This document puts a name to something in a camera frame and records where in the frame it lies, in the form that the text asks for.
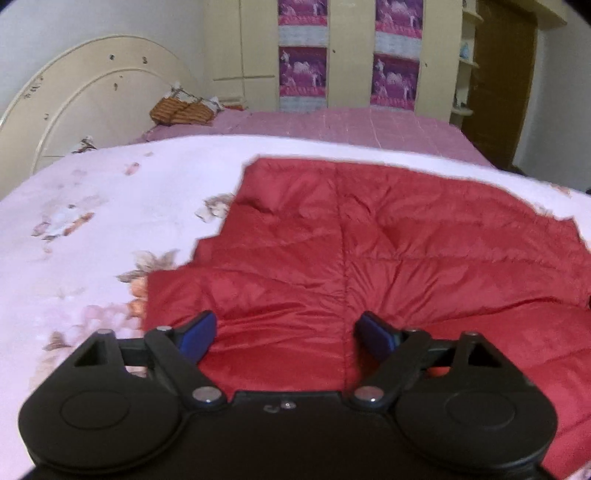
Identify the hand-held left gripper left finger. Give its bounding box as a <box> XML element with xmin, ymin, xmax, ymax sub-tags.
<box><xmin>74</xmin><ymin>309</ymin><xmax>228</xmax><ymax>411</ymax></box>

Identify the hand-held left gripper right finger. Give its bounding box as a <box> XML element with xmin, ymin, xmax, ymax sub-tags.
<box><xmin>349</xmin><ymin>311</ymin><xmax>505</xmax><ymax>411</ymax></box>

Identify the red puffer jacket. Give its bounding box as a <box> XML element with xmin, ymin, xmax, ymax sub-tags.
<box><xmin>144</xmin><ymin>157</ymin><xmax>591</xmax><ymax>480</ymax></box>

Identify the white floral bed sheet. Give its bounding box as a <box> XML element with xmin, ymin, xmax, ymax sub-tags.
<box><xmin>0</xmin><ymin>133</ymin><xmax>591</xmax><ymax>407</ymax></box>

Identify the pink checked blanket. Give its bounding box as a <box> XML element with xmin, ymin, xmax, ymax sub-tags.
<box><xmin>134</xmin><ymin>107</ymin><xmax>496</xmax><ymax>168</ymax></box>

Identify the wicker basket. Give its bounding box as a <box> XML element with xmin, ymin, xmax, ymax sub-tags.
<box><xmin>150</xmin><ymin>95</ymin><xmax>217</xmax><ymax>126</ymax></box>

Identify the cream corner shelf unit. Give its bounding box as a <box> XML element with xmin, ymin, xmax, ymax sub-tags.
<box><xmin>447</xmin><ymin>0</ymin><xmax>484</xmax><ymax>131</ymax></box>

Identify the crumpled white cloth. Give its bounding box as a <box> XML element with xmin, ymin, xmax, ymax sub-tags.
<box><xmin>168</xmin><ymin>82</ymin><xmax>225</xmax><ymax>114</ymax></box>

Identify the cream arched headboard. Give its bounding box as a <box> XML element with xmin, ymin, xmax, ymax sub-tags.
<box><xmin>0</xmin><ymin>34</ymin><xmax>205</xmax><ymax>200</ymax></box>

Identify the brown wooden door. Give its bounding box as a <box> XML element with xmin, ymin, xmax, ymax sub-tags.
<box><xmin>462</xmin><ymin>0</ymin><xmax>539</xmax><ymax>171</ymax></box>

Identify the cream wardrobe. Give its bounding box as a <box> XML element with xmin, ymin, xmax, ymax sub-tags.
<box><xmin>203</xmin><ymin>0</ymin><xmax>463</xmax><ymax>123</ymax></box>

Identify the purple wall calendar poster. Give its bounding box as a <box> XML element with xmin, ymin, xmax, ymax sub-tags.
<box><xmin>277</xmin><ymin>0</ymin><xmax>329</xmax><ymax>46</ymax></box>
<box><xmin>374</xmin><ymin>0</ymin><xmax>425</xmax><ymax>54</ymax></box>
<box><xmin>278</xmin><ymin>46</ymin><xmax>328</xmax><ymax>112</ymax></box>
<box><xmin>370</xmin><ymin>54</ymin><xmax>420</xmax><ymax>112</ymax></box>

